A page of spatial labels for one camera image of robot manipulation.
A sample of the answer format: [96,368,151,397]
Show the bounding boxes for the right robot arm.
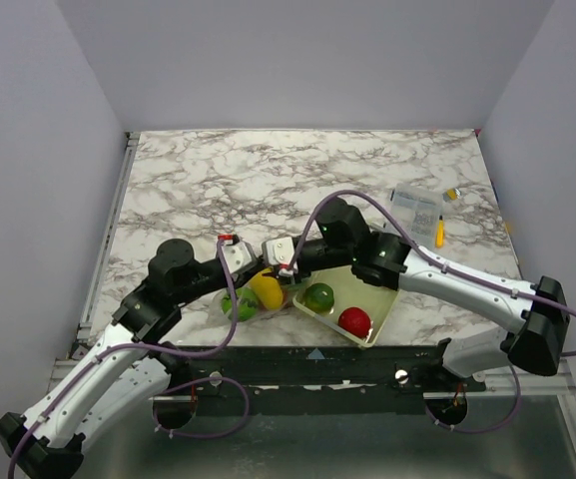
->
[291,198,570,391]

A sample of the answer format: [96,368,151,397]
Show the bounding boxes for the red apple toy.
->
[337,307,371,338]

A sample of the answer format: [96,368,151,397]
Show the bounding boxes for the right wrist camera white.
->
[262,237,297,277]

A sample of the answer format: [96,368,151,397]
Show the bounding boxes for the yellow lemon toy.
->
[248,267,284,310]

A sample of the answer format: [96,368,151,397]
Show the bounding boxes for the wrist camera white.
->
[217,235,258,278]
[262,237,297,277]

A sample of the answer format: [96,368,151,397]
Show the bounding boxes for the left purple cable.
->
[6,234,252,479]

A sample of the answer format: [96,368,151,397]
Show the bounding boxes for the small yellow silver clip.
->
[443,188,462,202]

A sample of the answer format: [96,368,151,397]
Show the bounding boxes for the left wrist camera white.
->
[217,235,258,278]

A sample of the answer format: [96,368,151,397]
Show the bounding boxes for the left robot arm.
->
[0,235,262,478]

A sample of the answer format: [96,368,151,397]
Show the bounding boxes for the green watermelon toy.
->
[221,287,261,322]

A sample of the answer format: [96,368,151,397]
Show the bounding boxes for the yellow green mango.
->
[302,282,334,313]

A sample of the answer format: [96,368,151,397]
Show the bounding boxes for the yellow handled cutter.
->
[435,215,444,248]

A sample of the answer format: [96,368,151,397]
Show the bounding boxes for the clear zip top bag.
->
[208,267,293,324]

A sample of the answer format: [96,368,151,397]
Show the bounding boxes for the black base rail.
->
[152,346,485,425]

